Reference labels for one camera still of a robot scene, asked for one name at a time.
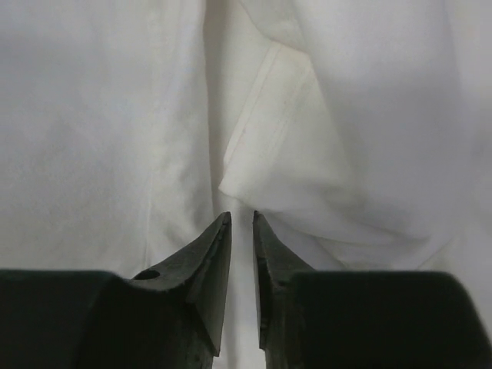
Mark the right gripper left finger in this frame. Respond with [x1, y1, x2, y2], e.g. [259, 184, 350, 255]
[1, 212, 232, 368]

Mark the white t-shirt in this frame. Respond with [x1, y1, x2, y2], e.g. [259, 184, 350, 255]
[1, 1, 491, 368]

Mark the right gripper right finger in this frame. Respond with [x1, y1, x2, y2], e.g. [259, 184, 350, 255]
[253, 213, 491, 368]

